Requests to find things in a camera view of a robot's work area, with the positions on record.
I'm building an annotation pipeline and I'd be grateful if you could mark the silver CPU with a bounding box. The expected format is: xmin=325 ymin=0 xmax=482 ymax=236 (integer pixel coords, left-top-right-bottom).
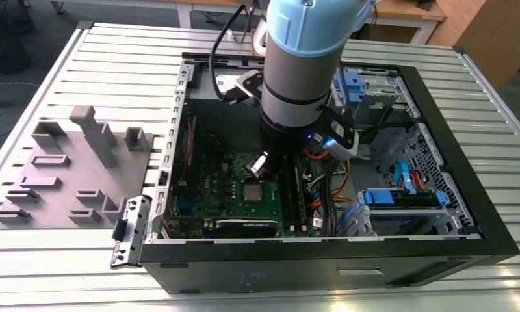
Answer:
xmin=245 ymin=185 xmax=266 ymax=202

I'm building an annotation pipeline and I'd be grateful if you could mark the CPU socket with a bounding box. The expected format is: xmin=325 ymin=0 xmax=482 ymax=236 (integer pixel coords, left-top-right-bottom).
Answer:
xmin=242 ymin=181 xmax=270 ymax=206

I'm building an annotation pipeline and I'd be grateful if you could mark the black RAM slot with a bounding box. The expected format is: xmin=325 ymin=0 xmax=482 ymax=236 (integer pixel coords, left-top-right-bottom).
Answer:
xmin=282 ymin=175 xmax=297 ymax=232
xmin=297 ymin=155 xmax=315 ymax=232
xmin=291 ymin=155 xmax=309 ymax=232
xmin=286 ymin=157 xmax=302 ymax=232

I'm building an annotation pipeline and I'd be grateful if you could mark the green motherboard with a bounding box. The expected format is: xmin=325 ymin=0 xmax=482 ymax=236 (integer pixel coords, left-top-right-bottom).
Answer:
xmin=167 ymin=142 xmax=321 ymax=240

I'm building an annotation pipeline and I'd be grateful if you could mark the blue drive bay latch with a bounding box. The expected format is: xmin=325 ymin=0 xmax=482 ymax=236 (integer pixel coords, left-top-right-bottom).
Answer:
xmin=334 ymin=70 xmax=369 ymax=107

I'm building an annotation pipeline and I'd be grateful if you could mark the grey power supply unit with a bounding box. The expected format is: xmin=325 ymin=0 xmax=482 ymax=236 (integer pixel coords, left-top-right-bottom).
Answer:
xmin=186 ymin=67 xmax=266 ymax=101

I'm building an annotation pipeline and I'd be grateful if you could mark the black graphics card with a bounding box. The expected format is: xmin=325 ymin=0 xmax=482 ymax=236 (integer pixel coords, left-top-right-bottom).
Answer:
xmin=203 ymin=218 xmax=283 ymax=240

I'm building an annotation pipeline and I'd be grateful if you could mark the grey optical drive cage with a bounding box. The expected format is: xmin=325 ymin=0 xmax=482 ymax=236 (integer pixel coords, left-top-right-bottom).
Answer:
xmin=329 ymin=67 xmax=422 ymax=153

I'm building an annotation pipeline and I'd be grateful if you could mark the hard disk in blue carrier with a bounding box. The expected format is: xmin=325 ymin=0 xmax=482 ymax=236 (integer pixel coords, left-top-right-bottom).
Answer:
xmin=358 ymin=190 xmax=450 ymax=212

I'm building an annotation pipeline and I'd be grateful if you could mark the blue board connector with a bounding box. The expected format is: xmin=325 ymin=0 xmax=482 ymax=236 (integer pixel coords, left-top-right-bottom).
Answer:
xmin=177 ymin=198 xmax=198 ymax=217

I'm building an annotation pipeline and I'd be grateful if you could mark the grey perforated disk cage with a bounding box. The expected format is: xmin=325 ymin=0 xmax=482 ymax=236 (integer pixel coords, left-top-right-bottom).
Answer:
xmin=346 ymin=190 xmax=481 ymax=238

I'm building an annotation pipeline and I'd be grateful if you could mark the black open PC case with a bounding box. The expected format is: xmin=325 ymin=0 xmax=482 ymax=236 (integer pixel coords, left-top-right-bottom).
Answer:
xmin=138 ymin=51 xmax=520 ymax=295

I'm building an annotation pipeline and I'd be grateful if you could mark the wooden desk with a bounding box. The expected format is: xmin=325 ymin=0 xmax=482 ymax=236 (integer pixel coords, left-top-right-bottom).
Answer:
xmin=363 ymin=0 xmax=449 ymax=45

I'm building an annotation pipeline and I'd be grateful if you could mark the grey parts rack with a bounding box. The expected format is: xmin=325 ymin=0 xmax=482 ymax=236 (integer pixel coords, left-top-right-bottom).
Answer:
xmin=0 ymin=105 xmax=158 ymax=231

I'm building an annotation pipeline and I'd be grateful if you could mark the wooden cabinet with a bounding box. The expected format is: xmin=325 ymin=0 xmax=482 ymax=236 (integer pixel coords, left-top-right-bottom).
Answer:
xmin=429 ymin=0 xmax=520 ymax=92

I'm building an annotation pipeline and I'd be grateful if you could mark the black round bin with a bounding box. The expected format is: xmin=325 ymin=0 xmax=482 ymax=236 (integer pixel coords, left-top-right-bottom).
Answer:
xmin=0 ymin=18 xmax=32 ymax=75

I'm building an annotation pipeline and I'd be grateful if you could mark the orange yellow wire bundle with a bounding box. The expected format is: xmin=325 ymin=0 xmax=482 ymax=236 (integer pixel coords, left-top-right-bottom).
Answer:
xmin=306 ymin=146 xmax=355 ymax=212

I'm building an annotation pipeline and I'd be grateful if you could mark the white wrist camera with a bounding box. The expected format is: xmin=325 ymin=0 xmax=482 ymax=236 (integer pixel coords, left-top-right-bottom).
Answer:
xmin=315 ymin=109 xmax=362 ymax=161

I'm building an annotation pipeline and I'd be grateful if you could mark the silver wrist bracket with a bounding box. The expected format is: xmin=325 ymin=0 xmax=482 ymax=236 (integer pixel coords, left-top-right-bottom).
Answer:
xmin=233 ymin=69 xmax=266 ymax=107

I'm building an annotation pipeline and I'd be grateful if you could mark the black cable bundle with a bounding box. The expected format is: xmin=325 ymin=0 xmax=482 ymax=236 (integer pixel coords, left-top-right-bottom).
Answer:
xmin=321 ymin=120 xmax=418 ymax=237

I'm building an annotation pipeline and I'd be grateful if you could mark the thin red wire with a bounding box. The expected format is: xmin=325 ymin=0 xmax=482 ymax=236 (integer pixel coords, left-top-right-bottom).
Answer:
xmin=182 ymin=112 xmax=201 ymax=188

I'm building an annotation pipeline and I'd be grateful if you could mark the blue flat data cable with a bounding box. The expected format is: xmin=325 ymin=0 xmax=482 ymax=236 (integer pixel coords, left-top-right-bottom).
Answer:
xmin=397 ymin=161 xmax=421 ymax=196
xmin=337 ymin=207 xmax=362 ymax=237

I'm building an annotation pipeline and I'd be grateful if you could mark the black camera cable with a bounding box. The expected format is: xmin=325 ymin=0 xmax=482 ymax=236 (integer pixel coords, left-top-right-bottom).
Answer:
xmin=209 ymin=3 xmax=250 ymax=105

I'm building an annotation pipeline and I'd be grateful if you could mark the hinged metal slot bracket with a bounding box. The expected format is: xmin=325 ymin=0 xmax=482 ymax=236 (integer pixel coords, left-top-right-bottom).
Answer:
xmin=110 ymin=194 xmax=154 ymax=269

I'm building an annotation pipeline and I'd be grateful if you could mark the white table frame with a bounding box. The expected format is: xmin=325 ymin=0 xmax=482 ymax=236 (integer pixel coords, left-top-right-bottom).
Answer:
xmin=175 ymin=0 xmax=266 ymax=30

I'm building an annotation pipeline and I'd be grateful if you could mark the blue floor cable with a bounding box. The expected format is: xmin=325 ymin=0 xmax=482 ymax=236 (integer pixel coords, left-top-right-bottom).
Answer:
xmin=0 ymin=81 xmax=42 ymax=144

